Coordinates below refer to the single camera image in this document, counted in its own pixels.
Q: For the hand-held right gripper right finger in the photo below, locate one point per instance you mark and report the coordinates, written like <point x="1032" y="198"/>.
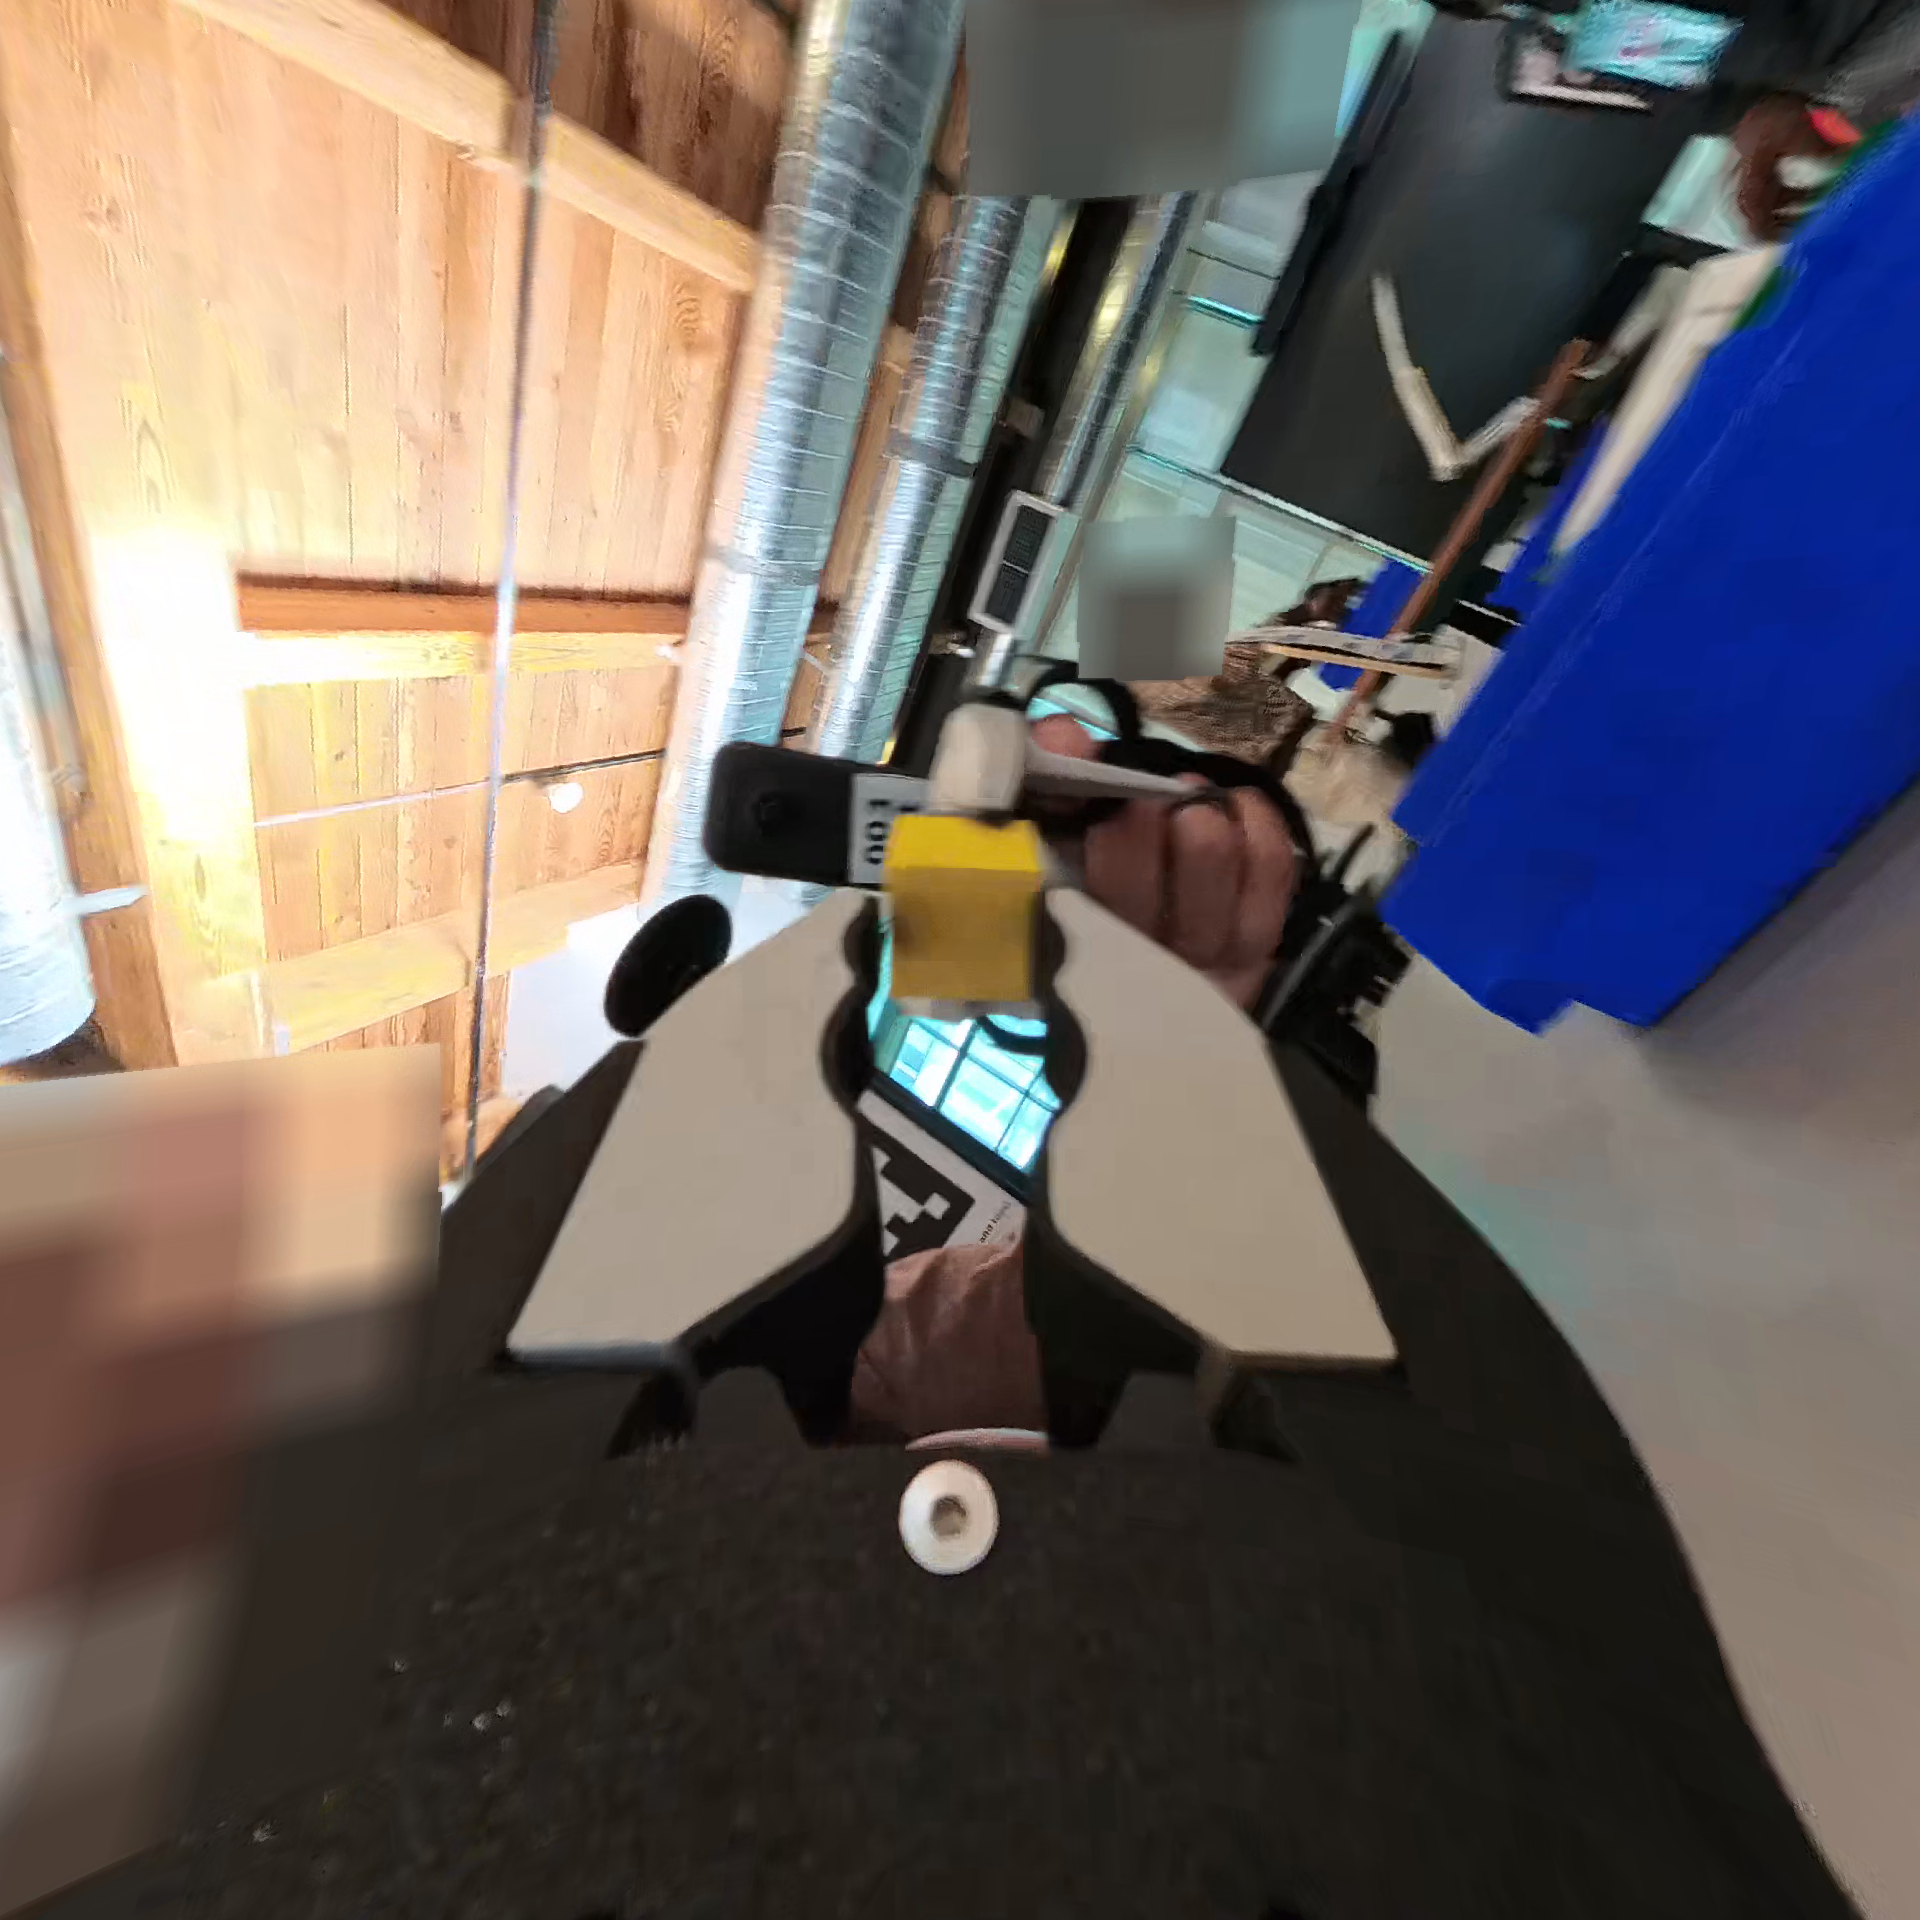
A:
<point x="1199" y="1184"/>

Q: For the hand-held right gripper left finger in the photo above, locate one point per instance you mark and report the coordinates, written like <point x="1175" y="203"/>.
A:
<point x="690" y="1184"/>

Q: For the yellow wooden block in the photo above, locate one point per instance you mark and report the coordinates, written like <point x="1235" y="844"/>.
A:
<point x="968" y="907"/>

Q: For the blue plastic bin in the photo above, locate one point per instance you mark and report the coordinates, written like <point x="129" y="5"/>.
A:
<point x="1712" y="600"/>

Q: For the grey desk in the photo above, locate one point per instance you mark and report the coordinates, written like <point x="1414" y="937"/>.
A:
<point x="1679" y="1351"/>

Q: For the person's left hand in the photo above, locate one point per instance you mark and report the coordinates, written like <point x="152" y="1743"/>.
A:
<point x="1184" y="886"/>

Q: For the black round pole weight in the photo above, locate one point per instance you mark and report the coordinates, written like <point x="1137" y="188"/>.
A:
<point x="666" y="962"/>

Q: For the large tag board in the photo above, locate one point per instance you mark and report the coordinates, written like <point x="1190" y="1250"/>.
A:
<point x="961" y="1128"/>

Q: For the person's brown clothing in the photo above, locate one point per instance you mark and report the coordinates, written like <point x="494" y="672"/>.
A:
<point x="953" y="1344"/>

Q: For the black monitor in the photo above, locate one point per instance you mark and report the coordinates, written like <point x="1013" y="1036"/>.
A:
<point x="1469" y="270"/>

